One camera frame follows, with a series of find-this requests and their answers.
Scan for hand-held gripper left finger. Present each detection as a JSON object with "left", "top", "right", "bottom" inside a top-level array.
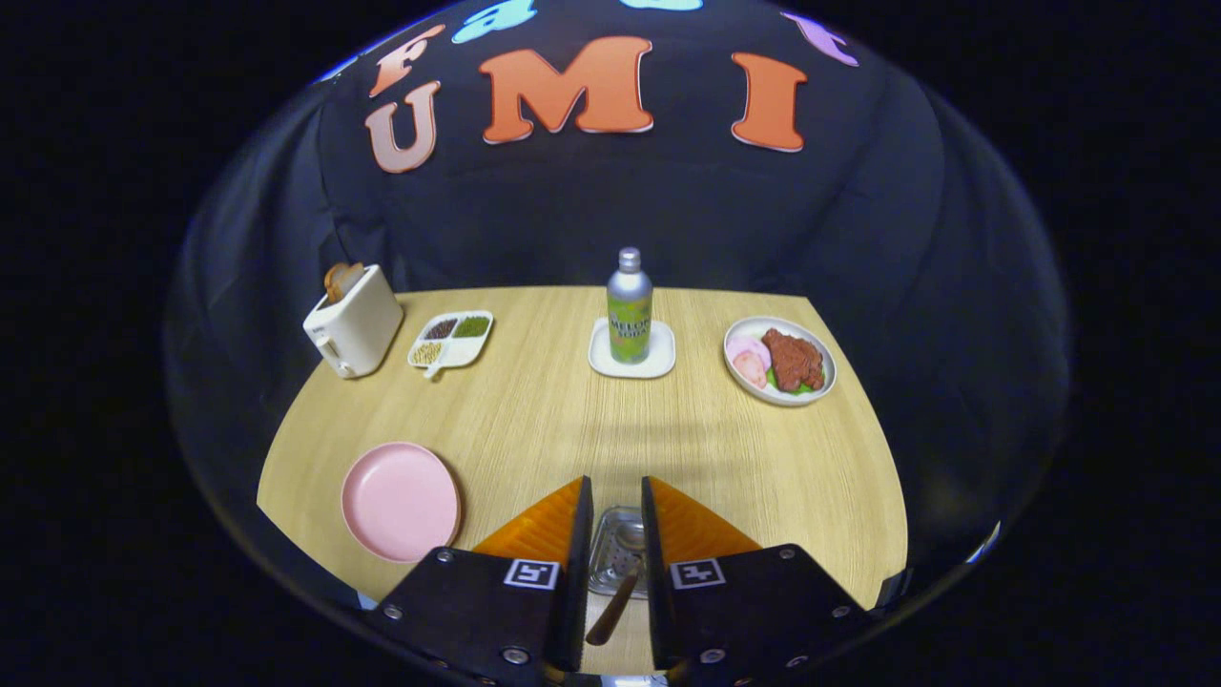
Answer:
[{"left": 367, "top": 475, "right": 594, "bottom": 683}]

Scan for white toaster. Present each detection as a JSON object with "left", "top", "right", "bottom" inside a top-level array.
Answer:
[{"left": 302, "top": 264, "right": 405, "bottom": 381}]

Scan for green soda bottle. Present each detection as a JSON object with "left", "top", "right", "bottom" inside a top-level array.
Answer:
[{"left": 607, "top": 247, "right": 655, "bottom": 364}]

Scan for brown toast slice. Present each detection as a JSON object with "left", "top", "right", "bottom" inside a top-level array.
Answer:
[{"left": 323, "top": 262, "right": 365, "bottom": 304}]

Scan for brown meat piece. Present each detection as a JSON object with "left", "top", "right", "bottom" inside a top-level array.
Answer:
[{"left": 761, "top": 328, "right": 826, "bottom": 392}]

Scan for metal wire cutlery rack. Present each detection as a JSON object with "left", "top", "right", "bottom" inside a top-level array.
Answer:
[{"left": 587, "top": 506, "right": 652, "bottom": 599}]

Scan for metal spoon with wooden handle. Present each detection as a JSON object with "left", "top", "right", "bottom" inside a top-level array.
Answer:
[{"left": 585, "top": 525, "right": 648, "bottom": 647}]

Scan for pink plate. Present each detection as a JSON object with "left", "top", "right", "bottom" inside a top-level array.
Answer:
[{"left": 341, "top": 441, "right": 463, "bottom": 564}]

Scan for white square coaster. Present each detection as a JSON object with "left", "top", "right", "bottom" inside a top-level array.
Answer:
[{"left": 588, "top": 317, "right": 677, "bottom": 380}]

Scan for pink ham slices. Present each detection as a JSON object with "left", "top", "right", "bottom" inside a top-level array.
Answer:
[{"left": 727, "top": 334, "right": 772, "bottom": 389}]

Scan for white round food plate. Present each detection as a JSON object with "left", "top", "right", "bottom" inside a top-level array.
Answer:
[{"left": 723, "top": 316, "right": 838, "bottom": 407}]

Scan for white divided dish with beans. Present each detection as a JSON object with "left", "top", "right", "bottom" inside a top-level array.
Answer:
[{"left": 406, "top": 310, "right": 495, "bottom": 381}]

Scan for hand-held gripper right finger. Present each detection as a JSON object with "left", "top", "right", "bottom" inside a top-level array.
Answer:
[{"left": 640, "top": 475, "right": 876, "bottom": 677}]

